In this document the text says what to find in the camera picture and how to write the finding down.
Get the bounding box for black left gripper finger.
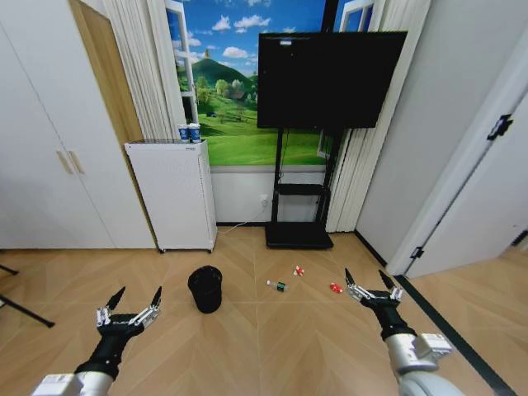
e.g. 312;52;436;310
96;286;127;328
132;285;163;329

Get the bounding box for white wardrobe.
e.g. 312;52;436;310
0;0;157;251

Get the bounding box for black television stand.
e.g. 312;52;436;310
264;127;352;250

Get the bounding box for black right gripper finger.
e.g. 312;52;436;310
344;267;372;304
379;270;405;303

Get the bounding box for white air purifier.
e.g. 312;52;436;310
124;139;219;254

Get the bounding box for green landscape window mural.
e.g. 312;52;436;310
164;0;375;167

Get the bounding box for white door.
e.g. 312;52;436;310
386;39;528;280

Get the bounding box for wooden side panel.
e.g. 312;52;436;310
68;0;146;166

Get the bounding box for black television screen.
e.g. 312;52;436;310
257;31;409;130

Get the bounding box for black mesh trash bin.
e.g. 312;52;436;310
187;266;224;314

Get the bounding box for beige wardrobe handle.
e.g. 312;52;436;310
68;150;86;175
56;151;74;175

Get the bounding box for white power cable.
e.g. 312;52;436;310
216;205;266;237

